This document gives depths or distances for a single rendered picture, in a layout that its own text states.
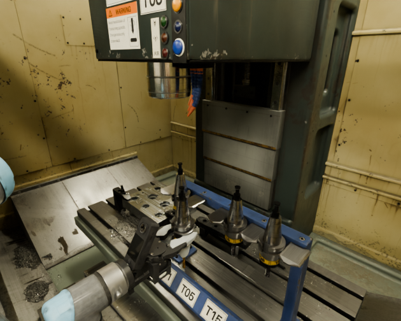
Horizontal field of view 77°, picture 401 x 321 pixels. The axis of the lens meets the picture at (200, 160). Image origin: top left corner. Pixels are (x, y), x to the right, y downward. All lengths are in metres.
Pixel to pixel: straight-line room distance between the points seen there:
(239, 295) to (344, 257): 0.91
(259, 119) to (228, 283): 0.71
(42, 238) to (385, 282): 1.82
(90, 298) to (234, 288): 0.52
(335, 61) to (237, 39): 0.82
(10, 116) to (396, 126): 1.99
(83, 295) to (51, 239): 1.11
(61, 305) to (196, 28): 0.61
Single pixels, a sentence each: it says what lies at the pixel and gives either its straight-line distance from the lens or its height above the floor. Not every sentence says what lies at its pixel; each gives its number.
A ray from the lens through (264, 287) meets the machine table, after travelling 1.00.
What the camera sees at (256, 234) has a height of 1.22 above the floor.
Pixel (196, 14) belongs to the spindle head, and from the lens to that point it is 0.61.
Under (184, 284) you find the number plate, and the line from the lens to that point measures 0.92.
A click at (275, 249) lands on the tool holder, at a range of 0.64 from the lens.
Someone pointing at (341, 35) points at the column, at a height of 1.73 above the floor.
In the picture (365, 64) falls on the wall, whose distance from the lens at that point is 1.47.
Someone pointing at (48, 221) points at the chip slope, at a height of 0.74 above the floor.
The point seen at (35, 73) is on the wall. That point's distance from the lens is 1.81.
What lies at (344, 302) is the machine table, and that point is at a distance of 1.05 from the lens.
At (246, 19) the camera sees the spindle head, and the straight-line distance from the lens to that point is 0.75.
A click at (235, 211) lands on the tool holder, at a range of 0.67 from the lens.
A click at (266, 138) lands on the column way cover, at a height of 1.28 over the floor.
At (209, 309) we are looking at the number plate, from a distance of 0.87.
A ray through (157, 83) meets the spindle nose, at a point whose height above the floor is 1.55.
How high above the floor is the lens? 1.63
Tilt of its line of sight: 22 degrees down
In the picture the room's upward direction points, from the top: straight up
